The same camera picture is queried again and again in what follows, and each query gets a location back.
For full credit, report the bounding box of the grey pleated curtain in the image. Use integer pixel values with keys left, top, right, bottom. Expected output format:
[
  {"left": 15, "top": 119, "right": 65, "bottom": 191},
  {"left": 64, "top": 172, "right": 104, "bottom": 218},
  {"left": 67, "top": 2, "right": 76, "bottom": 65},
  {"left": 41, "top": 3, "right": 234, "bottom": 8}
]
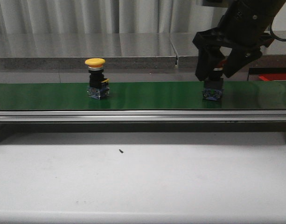
[{"left": 0, "top": 0, "right": 226, "bottom": 35}]

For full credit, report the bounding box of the left grey stone countertop slab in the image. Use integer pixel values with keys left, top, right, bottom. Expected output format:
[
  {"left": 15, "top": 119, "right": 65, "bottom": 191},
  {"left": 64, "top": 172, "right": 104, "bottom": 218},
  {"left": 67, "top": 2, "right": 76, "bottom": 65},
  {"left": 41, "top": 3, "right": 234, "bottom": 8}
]
[{"left": 0, "top": 33, "right": 177, "bottom": 70}]

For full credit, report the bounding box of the right grey stone countertop slab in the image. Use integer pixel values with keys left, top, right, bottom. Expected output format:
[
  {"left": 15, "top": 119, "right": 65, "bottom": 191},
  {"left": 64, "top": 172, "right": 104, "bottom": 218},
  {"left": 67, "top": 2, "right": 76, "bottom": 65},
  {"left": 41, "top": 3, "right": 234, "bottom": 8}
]
[{"left": 170, "top": 33, "right": 286, "bottom": 71}]

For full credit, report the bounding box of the red plastic tray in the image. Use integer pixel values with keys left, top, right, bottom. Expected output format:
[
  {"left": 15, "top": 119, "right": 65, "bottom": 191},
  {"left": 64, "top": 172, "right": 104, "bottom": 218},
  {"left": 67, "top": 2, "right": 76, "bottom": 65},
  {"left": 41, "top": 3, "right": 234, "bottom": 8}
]
[{"left": 258, "top": 73, "right": 286, "bottom": 81}]

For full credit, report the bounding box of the aluminium conveyor frame rail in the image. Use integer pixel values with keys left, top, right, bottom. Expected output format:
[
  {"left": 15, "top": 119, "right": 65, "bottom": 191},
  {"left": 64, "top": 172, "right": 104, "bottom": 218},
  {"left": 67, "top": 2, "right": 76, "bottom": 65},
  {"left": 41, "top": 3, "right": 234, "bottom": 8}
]
[{"left": 0, "top": 110, "right": 286, "bottom": 122}]

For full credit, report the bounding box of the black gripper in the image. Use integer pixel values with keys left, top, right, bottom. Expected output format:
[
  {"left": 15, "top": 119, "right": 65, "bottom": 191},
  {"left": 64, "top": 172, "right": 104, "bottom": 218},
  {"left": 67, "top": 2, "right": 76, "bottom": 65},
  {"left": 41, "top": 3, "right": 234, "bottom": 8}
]
[{"left": 193, "top": 4, "right": 274, "bottom": 81}]

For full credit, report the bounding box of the yellow mushroom push button switch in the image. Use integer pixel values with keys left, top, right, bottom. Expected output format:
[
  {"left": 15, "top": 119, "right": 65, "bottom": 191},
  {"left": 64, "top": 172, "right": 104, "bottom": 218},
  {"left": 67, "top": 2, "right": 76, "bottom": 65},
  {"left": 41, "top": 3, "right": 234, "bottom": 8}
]
[{"left": 85, "top": 58, "right": 110, "bottom": 100}]

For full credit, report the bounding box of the green conveyor belt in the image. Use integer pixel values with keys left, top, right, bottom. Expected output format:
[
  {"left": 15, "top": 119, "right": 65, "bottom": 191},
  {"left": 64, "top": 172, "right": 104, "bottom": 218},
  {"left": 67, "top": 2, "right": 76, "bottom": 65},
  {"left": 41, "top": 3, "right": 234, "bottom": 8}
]
[{"left": 0, "top": 81, "right": 286, "bottom": 111}]

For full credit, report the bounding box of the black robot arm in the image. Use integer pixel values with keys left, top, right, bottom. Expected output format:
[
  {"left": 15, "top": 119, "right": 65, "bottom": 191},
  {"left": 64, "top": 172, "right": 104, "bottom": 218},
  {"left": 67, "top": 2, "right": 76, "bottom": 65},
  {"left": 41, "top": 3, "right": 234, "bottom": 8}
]
[{"left": 193, "top": 0, "right": 285, "bottom": 81}]

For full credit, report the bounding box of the black cable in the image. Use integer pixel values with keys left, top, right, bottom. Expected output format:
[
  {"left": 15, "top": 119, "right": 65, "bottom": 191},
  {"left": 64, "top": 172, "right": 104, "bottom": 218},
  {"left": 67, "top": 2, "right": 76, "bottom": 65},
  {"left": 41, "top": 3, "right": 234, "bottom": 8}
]
[{"left": 268, "top": 22, "right": 286, "bottom": 42}]

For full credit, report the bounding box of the grey stone countertop slab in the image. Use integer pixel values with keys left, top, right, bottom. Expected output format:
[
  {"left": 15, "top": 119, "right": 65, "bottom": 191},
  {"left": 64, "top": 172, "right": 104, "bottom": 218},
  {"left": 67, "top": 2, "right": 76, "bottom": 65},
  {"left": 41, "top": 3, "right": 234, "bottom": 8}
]
[
  {"left": 170, "top": 33, "right": 286, "bottom": 71},
  {"left": 0, "top": 33, "right": 177, "bottom": 70}
]

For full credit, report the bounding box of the red mushroom push button switch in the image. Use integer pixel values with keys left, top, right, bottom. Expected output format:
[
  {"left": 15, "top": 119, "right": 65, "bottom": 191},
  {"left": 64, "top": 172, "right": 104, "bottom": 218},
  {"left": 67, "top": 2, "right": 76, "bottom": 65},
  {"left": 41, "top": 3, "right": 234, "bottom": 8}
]
[{"left": 202, "top": 60, "right": 227, "bottom": 101}]

